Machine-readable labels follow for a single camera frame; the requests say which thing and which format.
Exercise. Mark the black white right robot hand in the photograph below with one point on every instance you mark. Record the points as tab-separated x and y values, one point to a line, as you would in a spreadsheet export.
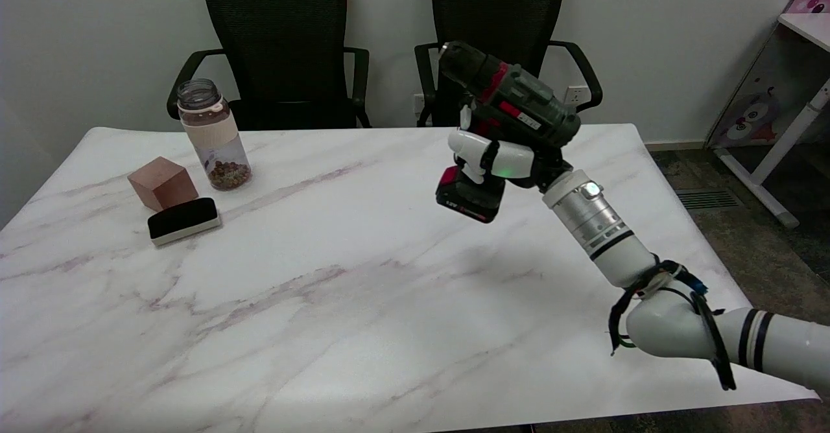
512	159

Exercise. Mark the dark green power screwdriver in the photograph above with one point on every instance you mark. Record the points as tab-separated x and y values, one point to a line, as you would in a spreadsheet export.
525	99

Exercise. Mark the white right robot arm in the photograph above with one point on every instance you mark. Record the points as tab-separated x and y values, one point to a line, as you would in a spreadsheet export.
668	323

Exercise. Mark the black mesh office chair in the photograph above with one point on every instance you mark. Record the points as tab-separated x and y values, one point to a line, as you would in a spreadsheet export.
275	31
496	11

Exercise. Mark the dark floor vent grille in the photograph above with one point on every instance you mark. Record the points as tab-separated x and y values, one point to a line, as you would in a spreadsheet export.
707	198

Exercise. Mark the cartoon printed desk panel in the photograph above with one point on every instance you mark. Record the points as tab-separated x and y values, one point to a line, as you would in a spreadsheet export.
755	118

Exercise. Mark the white desk with legs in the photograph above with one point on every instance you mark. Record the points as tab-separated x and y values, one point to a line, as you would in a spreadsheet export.
794	131

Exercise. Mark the clear bottle with nuts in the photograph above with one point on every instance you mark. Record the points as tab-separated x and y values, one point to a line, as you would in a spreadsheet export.
217	141

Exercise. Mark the black whiteboard eraser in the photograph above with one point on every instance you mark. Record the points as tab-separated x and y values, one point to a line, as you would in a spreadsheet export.
183	218

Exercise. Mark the brown wooden cube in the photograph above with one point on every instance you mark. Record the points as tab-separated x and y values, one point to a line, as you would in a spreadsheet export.
163	183

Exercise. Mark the white wall socket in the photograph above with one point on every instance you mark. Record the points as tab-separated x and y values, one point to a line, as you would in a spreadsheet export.
577	95
418	104

